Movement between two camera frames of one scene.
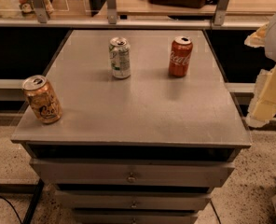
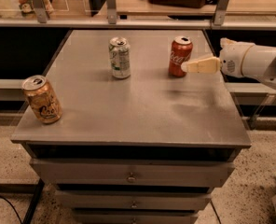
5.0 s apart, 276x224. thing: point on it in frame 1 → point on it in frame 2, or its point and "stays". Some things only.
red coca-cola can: (181, 55) stays
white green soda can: (119, 54) stays
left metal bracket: (37, 3) stays
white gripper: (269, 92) → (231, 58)
